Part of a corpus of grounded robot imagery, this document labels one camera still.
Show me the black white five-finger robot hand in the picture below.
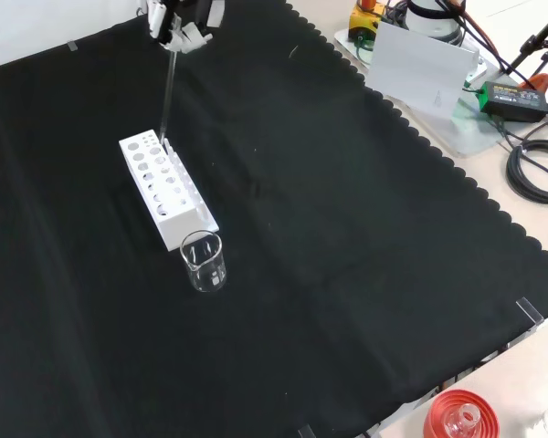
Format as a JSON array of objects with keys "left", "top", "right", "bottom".
[{"left": 136, "top": 0, "right": 227, "bottom": 55}]

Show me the clear glass rod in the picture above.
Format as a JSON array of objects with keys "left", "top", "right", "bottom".
[{"left": 158, "top": 12, "right": 184, "bottom": 145}]

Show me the white test tube rack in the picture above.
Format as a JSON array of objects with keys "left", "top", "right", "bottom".
[{"left": 118, "top": 130, "right": 220, "bottom": 253}]

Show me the yellow stop button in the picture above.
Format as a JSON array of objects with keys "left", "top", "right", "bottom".
[{"left": 349, "top": 0, "right": 388, "bottom": 41}]

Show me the pale board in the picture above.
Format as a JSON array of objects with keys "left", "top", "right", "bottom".
[{"left": 366, "top": 21, "right": 480, "bottom": 120}]

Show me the small clear glass beaker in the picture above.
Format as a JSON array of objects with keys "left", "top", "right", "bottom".
[{"left": 180, "top": 230, "right": 229, "bottom": 294}]

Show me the black bench cloth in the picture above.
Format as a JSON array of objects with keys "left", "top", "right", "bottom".
[{"left": 0, "top": 0, "right": 548, "bottom": 438}]

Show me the black power supply brick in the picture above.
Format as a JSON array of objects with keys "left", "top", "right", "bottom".
[{"left": 478, "top": 79, "right": 548, "bottom": 124}]

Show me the black tripod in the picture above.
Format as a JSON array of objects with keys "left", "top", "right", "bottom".
[{"left": 506, "top": 0, "right": 548, "bottom": 78}]

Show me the orange plastic piece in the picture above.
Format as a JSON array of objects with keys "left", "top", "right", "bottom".
[{"left": 520, "top": 72, "right": 548, "bottom": 92}]

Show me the red ribbed funnel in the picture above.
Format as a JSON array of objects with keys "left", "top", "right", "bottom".
[{"left": 422, "top": 387, "right": 502, "bottom": 438}]

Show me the small clear glass flask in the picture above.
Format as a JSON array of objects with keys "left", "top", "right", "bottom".
[{"left": 445, "top": 403, "right": 481, "bottom": 438}]

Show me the orange cable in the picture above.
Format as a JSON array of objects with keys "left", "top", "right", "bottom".
[{"left": 456, "top": 8, "right": 503, "bottom": 69}]

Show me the coiled black cable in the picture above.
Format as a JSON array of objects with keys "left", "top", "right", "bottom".
[{"left": 504, "top": 139, "right": 548, "bottom": 206}]

